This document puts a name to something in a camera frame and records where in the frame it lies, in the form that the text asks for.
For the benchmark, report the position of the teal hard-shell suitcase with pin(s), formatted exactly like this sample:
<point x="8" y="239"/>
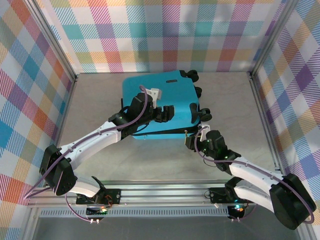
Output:
<point x="172" y="100"/>

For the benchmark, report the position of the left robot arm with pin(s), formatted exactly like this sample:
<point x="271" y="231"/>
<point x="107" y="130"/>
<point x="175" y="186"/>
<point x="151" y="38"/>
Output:
<point x="82" y="150"/>

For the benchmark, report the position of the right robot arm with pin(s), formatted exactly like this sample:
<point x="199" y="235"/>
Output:
<point x="270" y="185"/>

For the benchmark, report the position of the right controller board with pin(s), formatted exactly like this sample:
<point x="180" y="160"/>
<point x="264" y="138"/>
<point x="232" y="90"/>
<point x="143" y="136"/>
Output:
<point x="237" y="210"/>

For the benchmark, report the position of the controller board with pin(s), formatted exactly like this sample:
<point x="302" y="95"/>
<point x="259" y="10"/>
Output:
<point x="97" y="211"/>
<point x="237" y="210"/>

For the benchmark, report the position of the left controller board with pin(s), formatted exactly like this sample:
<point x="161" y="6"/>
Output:
<point x="97" y="211"/>

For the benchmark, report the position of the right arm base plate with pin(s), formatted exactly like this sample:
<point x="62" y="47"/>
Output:
<point x="217" y="195"/>

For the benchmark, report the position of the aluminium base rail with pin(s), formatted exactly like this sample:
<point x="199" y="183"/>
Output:
<point x="162" y="193"/>

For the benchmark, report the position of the right aluminium side rail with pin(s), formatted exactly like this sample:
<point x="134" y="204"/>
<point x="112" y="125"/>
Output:
<point x="265" y="112"/>

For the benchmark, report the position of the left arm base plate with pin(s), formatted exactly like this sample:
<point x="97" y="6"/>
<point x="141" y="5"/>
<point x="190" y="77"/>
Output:
<point x="113" y="195"/>

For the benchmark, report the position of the left aluminium frame post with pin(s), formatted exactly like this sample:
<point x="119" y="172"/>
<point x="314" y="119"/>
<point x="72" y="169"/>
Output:
<point x="52" y="42"/>

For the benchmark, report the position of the aluminium frame post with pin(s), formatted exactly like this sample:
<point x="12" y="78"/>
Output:
<point x="272" y="37"/>
<point x="52" y="42"/>

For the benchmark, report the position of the right aluminium frame post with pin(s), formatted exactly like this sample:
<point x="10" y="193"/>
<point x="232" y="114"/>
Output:
<point x="272" y="37"/>

